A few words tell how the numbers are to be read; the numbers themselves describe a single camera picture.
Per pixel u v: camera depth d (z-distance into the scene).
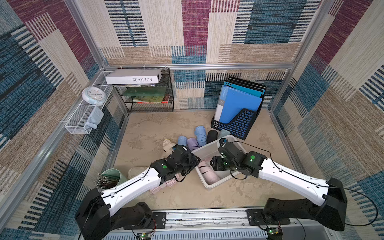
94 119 0.68
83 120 0.70
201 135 1.02
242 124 0.94
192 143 0.98
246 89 0.89
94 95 0.75
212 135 1.03
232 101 0.89
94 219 0.39
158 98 1.02
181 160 0.61
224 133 1.05
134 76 0.78
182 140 0.99
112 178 0.75
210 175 0.85
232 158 0.57
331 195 0.42
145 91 1.03
